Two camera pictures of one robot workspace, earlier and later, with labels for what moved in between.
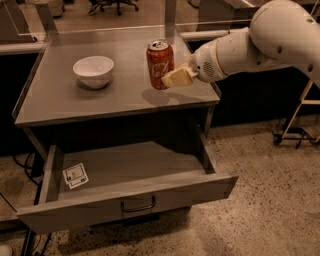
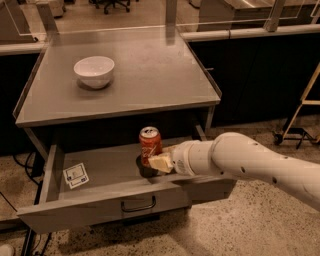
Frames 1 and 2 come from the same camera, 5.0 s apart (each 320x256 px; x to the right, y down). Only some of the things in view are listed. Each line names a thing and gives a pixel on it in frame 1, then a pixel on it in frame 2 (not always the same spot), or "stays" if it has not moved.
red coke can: (160, 60) -> (150, 144)
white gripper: (204, 65) -> (181, 159)
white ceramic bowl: (94, 71) stays
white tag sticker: (75, 176) stays
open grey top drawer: (93, 182) stays
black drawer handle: (137, 209) stays
